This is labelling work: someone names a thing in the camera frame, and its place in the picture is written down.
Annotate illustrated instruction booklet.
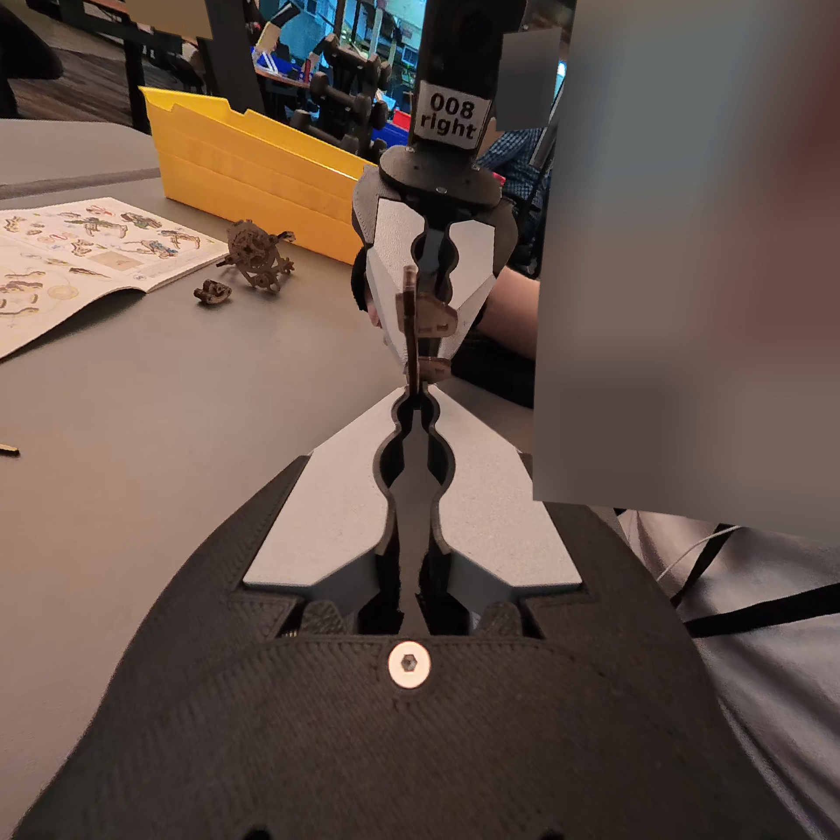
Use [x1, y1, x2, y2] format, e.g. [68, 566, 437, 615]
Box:
[0, 197, 229, 362]

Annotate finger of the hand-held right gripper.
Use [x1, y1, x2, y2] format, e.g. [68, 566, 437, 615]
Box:
[428, 220, 498, 343]
[364, 197, 429, 371]

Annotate person's right forearm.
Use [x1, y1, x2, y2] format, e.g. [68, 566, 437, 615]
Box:
[479, 268, 540, 361]

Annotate round wooden gear model assembly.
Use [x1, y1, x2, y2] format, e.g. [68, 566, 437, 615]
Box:
[217, 220, 298, 294]

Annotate yellow plastic bin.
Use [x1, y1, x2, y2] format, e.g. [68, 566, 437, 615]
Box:
[139, 85, 368, 265]

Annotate beige board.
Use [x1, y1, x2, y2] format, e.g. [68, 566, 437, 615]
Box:
[123, 0, 215, 42]

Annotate small tan wooden model part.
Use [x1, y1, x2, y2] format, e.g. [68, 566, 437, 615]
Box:
[419, 292, 460, 385]

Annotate dark wooden model part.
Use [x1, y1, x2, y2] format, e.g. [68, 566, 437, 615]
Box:
[397, 264, 422, 395]

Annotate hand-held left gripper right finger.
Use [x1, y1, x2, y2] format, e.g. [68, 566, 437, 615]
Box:
[422, 386, 584, 621]

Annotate dark chair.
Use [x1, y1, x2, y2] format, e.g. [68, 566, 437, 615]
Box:
[0, 0, 64, 120]

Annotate black lanyard strap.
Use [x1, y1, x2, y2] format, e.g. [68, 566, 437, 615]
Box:
[669, 524, 840, 639]

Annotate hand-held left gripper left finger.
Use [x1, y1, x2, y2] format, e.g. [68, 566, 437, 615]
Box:
[243, 386, 412, 614]

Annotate black table leg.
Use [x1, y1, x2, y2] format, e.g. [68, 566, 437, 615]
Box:
[203, 0, 266, 114]

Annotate person's grey shirt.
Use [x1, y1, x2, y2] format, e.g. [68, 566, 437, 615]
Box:
[617, 508, 840, 840]

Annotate thin white cable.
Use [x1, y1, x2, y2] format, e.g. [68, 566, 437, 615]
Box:
[656, 525, 739, 581]

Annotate black dumbbell rack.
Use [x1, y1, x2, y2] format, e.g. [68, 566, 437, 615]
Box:
[289, 33, 401, 158]

